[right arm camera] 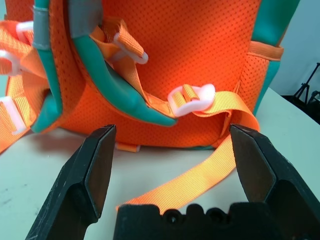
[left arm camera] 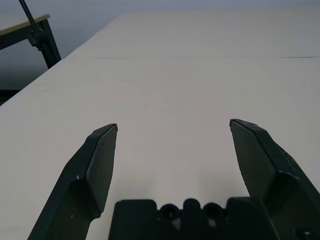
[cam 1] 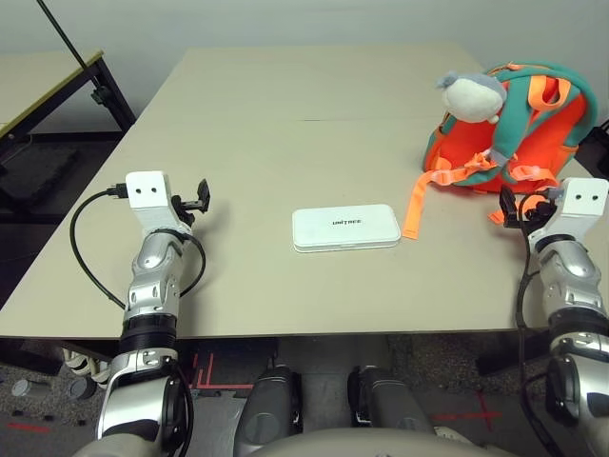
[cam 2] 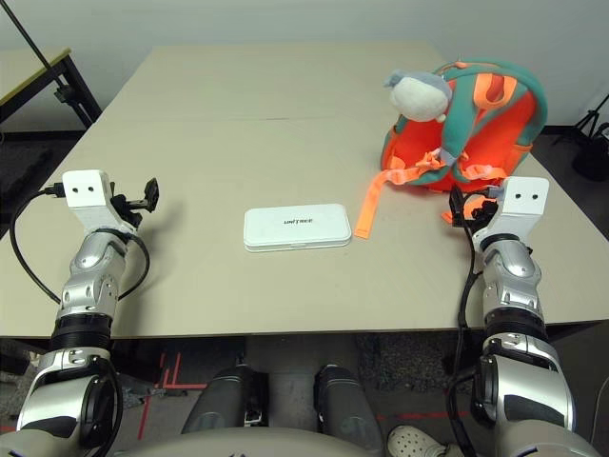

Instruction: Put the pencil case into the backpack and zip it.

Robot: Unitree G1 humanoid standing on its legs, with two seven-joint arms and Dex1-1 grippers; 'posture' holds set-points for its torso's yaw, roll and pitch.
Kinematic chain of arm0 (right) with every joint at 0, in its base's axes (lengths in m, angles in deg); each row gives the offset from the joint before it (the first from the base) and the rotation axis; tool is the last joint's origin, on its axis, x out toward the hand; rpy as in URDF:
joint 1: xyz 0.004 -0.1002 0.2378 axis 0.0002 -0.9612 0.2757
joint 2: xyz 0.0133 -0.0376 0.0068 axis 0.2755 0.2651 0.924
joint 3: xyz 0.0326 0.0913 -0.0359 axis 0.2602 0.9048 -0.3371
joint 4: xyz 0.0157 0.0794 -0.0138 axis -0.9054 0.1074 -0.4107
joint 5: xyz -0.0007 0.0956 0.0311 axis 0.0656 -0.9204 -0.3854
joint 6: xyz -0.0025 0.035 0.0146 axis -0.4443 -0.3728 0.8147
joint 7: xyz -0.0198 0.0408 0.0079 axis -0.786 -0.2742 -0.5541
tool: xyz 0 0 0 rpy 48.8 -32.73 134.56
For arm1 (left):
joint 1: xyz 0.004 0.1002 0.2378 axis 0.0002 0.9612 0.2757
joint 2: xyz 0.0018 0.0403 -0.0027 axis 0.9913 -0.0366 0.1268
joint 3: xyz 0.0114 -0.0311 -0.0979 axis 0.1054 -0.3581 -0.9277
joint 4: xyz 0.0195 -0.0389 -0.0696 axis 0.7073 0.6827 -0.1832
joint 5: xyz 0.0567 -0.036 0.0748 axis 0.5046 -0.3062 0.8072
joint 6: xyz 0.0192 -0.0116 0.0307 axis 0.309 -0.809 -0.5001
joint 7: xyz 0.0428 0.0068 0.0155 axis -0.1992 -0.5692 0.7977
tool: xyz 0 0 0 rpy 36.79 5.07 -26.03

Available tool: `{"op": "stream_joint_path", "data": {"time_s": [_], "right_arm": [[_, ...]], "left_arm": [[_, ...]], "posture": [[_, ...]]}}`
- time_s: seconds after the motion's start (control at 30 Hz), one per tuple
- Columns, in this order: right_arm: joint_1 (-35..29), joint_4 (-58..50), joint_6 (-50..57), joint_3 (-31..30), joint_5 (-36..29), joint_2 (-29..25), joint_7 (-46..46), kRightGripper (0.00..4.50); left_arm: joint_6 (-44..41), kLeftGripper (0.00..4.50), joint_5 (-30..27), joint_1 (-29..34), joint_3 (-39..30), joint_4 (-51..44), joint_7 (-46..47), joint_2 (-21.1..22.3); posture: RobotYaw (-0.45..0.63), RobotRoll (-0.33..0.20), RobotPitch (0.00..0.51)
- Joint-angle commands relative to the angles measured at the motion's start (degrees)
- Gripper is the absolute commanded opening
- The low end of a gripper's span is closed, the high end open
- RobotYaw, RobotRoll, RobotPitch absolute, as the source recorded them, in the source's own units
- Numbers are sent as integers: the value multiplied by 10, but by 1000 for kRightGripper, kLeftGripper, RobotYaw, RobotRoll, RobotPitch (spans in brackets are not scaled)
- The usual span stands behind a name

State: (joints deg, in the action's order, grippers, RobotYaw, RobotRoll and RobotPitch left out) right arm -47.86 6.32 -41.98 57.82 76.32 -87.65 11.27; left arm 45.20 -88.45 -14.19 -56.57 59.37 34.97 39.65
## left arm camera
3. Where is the side table with black frame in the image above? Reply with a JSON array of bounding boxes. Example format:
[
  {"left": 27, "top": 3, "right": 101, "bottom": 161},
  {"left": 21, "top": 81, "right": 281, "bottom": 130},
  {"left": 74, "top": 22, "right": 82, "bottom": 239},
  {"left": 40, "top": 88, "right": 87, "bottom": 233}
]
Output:
[{"left": 0, "top": 13, "right": 62, "bottom": 70}]

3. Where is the black stand pole with clamp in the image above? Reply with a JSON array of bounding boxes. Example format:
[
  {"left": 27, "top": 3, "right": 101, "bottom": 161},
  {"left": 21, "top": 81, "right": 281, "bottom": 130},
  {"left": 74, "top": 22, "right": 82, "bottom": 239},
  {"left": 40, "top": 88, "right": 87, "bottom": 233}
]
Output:
[{"left": 18, "top": 0, "right": 51, "bottom": 52}]

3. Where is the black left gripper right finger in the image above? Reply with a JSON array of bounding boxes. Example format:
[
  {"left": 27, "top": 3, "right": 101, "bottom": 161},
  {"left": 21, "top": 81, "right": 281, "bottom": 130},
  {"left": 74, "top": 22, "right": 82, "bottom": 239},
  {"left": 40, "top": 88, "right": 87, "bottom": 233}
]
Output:
[{"left": 229, "top": 118, "right": 320, "bottom": 240}]

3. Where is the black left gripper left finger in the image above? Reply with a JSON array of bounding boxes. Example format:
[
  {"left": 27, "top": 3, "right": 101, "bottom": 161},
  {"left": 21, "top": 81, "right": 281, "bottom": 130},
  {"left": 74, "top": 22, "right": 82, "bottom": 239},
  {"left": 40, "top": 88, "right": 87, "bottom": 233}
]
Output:
[{"left": 26, "top": 123, "right": 119, "bottom": 240}]

